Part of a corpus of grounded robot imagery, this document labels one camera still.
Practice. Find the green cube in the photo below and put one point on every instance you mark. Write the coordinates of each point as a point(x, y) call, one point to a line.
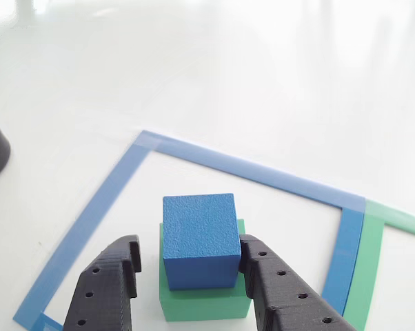
point(200, 305)

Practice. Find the blue tape square frame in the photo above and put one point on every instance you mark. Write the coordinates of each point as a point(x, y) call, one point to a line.
point(228, 163)

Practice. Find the green tape square frame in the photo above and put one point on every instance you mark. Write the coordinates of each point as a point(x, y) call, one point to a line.
point(366, 262)

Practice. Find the small blue cube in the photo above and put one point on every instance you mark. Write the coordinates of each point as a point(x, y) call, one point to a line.
point(197, 231)

